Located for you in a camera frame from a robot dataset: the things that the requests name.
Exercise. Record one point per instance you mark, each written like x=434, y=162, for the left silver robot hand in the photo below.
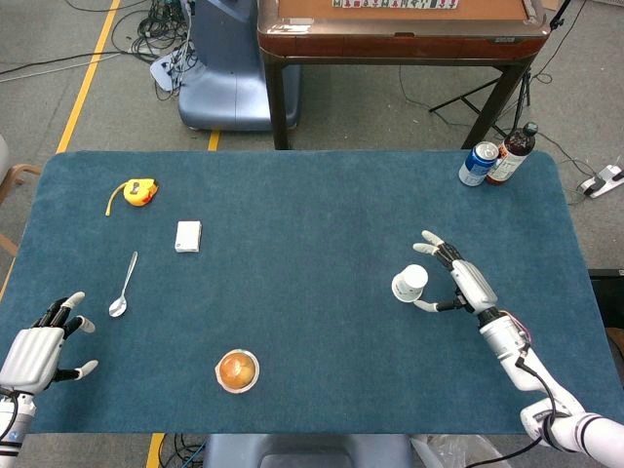
x=31, y=358

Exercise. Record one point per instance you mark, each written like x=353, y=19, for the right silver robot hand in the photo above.
x=473, y=285

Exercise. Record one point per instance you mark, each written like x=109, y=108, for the white floral paper cup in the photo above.
x=409, y=283

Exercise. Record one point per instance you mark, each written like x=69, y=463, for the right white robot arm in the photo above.
x=507, y=341

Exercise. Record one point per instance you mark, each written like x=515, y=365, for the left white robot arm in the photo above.
x=14, y=419

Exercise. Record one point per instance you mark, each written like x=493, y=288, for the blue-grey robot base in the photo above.
x=219, y=88

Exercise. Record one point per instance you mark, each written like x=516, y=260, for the grey own robot base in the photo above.
x=292, y=451

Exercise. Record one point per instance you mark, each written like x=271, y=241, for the orange jelly cup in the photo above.
x=237, y=370

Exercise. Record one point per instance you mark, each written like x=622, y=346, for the metal spoon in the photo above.
x=118, y=307

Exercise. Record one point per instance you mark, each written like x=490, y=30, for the blue soda can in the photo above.
x=478, y=166

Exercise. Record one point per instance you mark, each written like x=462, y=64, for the dark drink bottle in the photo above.
x=512, y=156

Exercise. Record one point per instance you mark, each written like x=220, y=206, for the black box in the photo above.
x=609, y=297

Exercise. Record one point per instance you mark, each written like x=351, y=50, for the clear plastic bag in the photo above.
x=463, y=448

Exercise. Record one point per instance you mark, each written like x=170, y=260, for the white power strip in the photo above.
x=602, y=181

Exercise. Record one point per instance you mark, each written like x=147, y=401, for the blue table cloth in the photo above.
x=292, y=292

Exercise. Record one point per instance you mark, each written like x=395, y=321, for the black tripod stand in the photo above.
x=463, y=98

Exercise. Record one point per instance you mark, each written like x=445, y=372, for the wooden chair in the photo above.
x=22, y=170

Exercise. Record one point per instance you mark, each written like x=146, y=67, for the yellow tape measure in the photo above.
x=136, y=192

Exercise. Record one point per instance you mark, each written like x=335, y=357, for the small white plastic box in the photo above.
x=188, y=237

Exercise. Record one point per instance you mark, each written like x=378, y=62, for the brown mahjong table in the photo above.
x=390, y=46

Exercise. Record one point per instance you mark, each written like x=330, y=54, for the face-up mahjong tile row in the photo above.
x=390, y=4

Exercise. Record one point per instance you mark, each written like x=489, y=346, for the white floor socket board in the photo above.
x=163, y=73

